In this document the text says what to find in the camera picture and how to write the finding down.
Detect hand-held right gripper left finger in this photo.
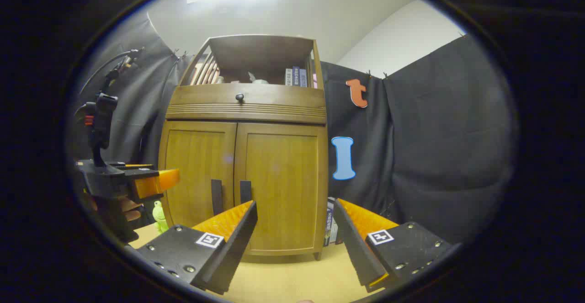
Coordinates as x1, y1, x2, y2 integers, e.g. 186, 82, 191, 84
136, 200, 258, 295

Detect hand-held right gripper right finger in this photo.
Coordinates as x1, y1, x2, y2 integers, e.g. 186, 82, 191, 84
333, 198, 452, 293

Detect wooden shoe cabinet door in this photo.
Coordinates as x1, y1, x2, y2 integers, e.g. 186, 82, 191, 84
159, 120, 238, 230
234, 122, 328, 256

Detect wooden double-door shoe cabinet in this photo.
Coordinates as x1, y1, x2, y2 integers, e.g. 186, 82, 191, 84
158, 34, 330, 261

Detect green toy frog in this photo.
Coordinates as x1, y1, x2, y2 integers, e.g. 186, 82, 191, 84
152, 201, 170, 234

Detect blue-grey standing book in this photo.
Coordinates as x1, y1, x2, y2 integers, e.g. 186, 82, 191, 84
324, 197, 334, 247

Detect black backdrop cloth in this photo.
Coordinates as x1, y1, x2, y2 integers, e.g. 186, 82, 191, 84
69, 13, 519, 249

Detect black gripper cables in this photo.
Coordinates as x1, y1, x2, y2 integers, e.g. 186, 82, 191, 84
80, 47, 146, 98

